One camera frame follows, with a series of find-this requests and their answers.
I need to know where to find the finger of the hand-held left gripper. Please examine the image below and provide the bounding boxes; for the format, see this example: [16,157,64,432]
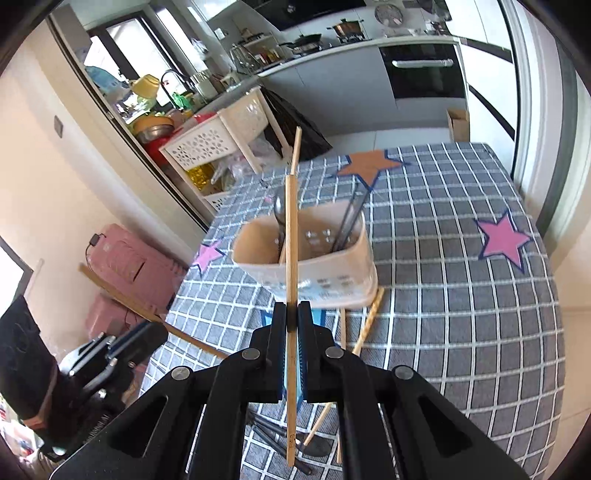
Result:
[81,333,122,370]
[124,322,169,367]

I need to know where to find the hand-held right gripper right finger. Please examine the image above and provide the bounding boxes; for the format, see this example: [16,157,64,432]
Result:
[297,300,532,480]

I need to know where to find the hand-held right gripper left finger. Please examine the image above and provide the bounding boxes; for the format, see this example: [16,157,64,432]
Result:
[48,301,289,480]

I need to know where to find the blue patterned bamboo chopstick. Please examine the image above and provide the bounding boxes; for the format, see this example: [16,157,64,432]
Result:
[78,263,228,360]

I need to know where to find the yellow patterned bamboo chopstick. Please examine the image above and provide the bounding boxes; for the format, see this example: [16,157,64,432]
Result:
[302,287,385,450]

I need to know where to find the beige plastic utensil holder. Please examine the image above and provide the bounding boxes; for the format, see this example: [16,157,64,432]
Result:
[231,213,379,310]

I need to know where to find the dark metal spoon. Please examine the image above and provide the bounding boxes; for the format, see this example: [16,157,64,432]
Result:
[273,195,288,252]

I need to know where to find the person's left forearm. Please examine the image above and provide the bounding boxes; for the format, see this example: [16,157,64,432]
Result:
[0,295,63,435]

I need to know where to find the low pink plastic stool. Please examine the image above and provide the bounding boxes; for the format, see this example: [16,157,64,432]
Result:
[85,293,160,342]

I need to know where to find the gold foil bag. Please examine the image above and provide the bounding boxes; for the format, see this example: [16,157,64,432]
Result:
[186,165,220,191]

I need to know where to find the clear plastic bags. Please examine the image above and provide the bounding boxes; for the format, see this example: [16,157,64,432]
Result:
[222,138,287,181]

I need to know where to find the beige plastic storage trolley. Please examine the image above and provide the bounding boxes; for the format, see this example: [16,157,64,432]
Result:
[159,87,296,217]

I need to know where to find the orange basin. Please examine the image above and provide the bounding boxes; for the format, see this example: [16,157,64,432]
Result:
[131,114,178,145]

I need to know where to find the yellow plastic bowl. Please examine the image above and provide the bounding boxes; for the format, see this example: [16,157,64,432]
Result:
[129,74,161,100]

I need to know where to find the grey kitchen counter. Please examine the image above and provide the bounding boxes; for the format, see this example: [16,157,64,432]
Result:
[235,37,467,139]

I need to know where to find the black kitchen faucet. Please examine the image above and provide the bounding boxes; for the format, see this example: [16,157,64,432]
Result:
[159,69,190,100]

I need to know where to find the cardboard box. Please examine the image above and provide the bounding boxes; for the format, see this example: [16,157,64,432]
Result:
[446,108,472,143]

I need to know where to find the spice rack with bottles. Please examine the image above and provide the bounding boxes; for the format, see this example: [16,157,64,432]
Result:
[252,32,282,65]

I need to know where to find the black built-in oven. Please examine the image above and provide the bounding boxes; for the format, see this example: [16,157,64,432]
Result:
[379,44,467,100]

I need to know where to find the black wok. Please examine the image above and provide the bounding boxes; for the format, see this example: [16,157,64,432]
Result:
[281,33,323,51]

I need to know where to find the white refrigerator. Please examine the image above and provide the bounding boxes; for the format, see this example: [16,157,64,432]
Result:
[450,0,520,148]

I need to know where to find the black range hood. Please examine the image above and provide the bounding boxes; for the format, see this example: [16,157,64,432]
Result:
[240,0,365,19]

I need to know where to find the light round steamer rack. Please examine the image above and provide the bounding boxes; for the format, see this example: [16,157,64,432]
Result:
[374,4,404,26]

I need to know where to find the black window frame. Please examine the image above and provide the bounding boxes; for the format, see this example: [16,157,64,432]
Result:
[81,11,218,116]

